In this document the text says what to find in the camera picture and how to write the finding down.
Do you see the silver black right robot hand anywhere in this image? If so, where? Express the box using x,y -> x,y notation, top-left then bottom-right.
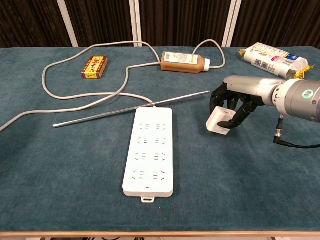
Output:
209,75 -> 286,130

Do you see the white plug adapter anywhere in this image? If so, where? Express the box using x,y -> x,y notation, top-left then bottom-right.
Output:
205,105 -> 236,136

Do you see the white power strip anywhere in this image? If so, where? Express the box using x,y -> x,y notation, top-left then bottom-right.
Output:
122,106 -> 174,204

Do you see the white printed snack package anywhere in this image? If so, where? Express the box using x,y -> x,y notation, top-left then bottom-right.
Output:
237,42 -> 316,80

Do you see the brown liquid plastic bottle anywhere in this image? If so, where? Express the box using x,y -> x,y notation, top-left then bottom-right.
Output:
160,51 -> 211,75

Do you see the thin metal rod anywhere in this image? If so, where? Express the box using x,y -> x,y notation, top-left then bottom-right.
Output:
52,90 -> 211,129

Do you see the red yellow cardboard box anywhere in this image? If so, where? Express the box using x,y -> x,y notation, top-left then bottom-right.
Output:
81,55 -> 109,80

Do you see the teal table cloth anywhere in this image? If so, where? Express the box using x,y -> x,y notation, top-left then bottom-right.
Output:
0,45 -> 320,233

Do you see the black arm cable with connector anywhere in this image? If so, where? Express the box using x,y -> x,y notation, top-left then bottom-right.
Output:
272,117 -> 320,149

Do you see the white slanted partition post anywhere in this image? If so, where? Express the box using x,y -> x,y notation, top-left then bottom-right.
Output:
56,0 -> 79,48
221,0 -> 243,48

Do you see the white upright partition post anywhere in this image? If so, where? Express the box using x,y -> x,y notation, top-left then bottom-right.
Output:
128,0 -> 142,48

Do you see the grey power strip cable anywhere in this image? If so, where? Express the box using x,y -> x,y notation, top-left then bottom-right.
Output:
0,39 -> 227,133

